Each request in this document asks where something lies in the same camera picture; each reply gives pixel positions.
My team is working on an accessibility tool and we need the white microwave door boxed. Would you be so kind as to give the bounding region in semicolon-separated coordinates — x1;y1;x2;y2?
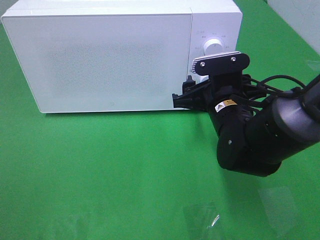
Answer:
2;14;191;113

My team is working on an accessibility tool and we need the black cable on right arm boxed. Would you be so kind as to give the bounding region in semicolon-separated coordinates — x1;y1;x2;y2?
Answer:
231;74;320;111

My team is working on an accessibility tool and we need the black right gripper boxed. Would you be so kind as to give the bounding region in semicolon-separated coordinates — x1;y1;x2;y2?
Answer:
171;75;253;135

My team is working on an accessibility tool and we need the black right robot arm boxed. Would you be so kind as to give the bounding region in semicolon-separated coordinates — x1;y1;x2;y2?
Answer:
172;74;320;177

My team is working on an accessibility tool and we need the white microwave oven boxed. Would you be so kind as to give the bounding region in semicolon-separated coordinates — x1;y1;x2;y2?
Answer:
0;0;243;114

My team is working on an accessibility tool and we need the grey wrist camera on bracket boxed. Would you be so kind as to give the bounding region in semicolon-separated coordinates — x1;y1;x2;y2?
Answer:
191;51;250;87

